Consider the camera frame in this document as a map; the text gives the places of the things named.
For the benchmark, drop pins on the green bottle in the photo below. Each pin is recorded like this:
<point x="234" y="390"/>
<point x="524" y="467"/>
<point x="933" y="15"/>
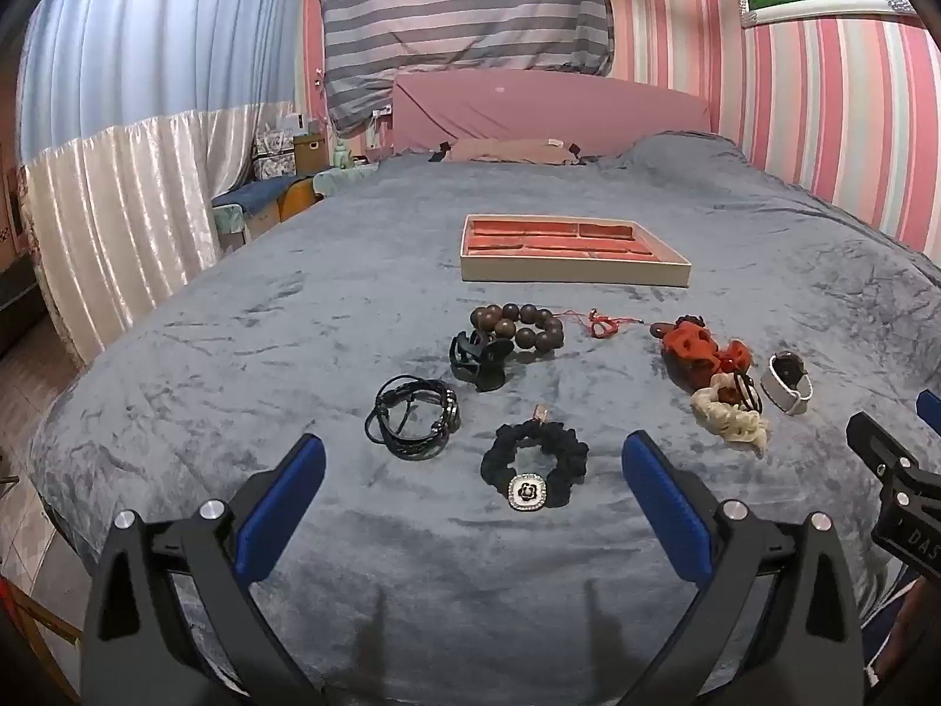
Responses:
<point x="339" y="156"/>

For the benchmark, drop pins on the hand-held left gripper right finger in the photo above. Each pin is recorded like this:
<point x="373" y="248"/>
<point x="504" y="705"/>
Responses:
<point x="665" y="507"/>

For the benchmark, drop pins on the grey plush blanket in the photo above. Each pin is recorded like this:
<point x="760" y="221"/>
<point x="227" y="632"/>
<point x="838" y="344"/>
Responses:
<point x="294" y="309"/>

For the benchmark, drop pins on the tan pillow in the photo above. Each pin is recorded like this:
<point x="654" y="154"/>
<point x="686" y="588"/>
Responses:
<point x="507" y="151"/>

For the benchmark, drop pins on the blue folded cloth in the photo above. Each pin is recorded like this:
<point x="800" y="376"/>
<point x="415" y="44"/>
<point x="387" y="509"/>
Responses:
<point x="250" y="195"/>

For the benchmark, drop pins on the black scrunchie with brooch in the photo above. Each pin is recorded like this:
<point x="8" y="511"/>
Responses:
<point x="500" y="456"/>

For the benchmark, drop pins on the white satin curtain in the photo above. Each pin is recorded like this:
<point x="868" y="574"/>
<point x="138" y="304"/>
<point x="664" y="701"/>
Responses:
<point x="125" y="220"/>

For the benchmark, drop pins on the person's right forearm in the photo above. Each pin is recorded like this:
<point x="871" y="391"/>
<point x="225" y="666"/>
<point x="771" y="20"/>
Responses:
<point x="915" y="640"/>

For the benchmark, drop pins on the pink headboard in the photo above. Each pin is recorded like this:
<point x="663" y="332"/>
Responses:
<point x="551" y="107"/>

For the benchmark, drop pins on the grey striped hanging sheet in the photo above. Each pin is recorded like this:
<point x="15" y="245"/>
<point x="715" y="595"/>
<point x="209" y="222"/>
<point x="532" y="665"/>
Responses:
<point x="463" y="7"/>

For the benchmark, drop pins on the cream scrunchie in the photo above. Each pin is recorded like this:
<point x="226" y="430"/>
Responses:
<point x="735" y="423"/>

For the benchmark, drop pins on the orange red scrunchie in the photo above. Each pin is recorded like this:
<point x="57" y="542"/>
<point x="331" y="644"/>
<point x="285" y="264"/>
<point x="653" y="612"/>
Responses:
<point x="691" y="353"/>

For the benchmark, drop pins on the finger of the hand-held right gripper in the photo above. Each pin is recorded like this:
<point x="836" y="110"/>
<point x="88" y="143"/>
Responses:
<point x="930" y="412"/>
<point x="875" y="441"/>

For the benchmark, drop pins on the brown cardboard box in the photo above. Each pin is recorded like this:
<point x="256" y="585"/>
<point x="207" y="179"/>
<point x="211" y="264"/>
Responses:
<point x="309" y="153"/>

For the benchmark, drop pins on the white tray with red lining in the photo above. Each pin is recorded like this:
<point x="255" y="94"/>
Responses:
<point x="573" y="250"/>

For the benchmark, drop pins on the blue curtain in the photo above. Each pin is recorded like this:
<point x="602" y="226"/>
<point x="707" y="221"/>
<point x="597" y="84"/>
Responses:
<point x="162" y="37"/>

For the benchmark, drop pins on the orange wooden chair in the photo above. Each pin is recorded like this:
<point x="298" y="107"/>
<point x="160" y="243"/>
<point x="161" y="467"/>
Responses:
<point x="298" y="198"/>

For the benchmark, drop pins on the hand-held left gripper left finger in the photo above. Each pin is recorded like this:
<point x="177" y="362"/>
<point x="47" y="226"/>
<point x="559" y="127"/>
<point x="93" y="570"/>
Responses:
<point x="283" y="507"/>

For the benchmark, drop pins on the black hair claw clip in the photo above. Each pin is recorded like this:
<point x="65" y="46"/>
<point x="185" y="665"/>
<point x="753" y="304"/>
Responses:
<point x="478" y="360"/>

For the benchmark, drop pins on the patterned storage box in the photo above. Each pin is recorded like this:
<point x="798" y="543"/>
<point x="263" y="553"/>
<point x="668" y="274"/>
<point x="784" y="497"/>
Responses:
<point x="273" y="154"/>

